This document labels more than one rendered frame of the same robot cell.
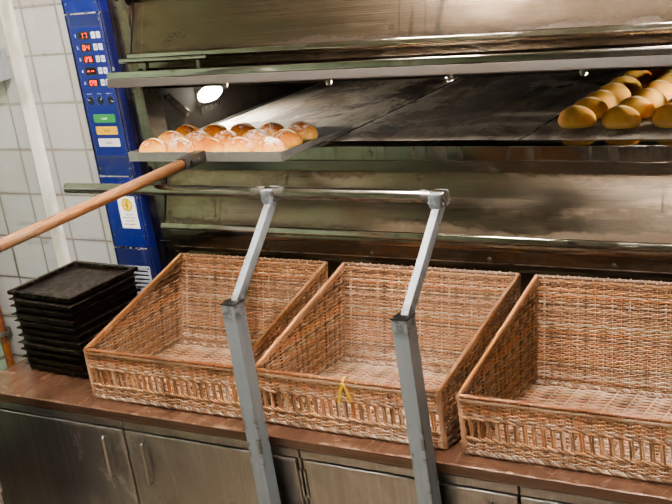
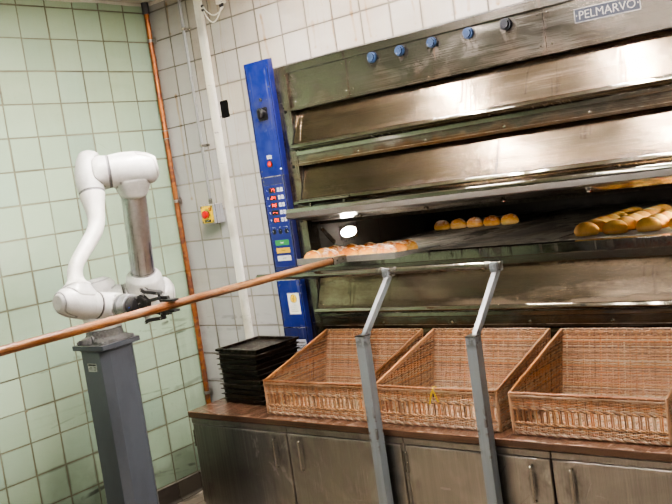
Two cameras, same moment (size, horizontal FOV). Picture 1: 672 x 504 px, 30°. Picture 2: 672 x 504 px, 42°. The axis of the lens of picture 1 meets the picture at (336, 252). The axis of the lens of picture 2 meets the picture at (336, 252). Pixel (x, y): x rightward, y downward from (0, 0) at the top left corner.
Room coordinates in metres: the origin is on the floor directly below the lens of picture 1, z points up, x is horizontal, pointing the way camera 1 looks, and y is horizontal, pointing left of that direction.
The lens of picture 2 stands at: (-0.39, 0.10, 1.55)
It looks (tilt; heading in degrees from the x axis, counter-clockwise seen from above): 5 degrees down; 4
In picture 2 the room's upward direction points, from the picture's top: 8 degrees counter-clockwise
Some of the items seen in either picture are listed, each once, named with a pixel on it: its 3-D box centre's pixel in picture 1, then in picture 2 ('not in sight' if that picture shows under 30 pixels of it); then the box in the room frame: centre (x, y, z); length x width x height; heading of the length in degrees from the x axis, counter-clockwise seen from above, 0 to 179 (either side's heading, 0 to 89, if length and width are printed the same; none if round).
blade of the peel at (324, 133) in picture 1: (239, 139); (367, 252); (3.58, 0.22, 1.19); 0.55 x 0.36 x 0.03; 55
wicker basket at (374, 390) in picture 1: (390, 347); (463, 375); (3.00, -0.10, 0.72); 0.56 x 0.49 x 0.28; 54
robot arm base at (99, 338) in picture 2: not in sight; (101, 335); (3.26, 1.40, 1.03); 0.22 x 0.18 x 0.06; 147
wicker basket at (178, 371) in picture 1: (210, 329); (345, 370); (3.34, 0.39, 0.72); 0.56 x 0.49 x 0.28; 54
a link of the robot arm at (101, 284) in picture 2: not in sight; (102, 302); (3.28, 1.38, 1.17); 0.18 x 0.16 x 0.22; 111
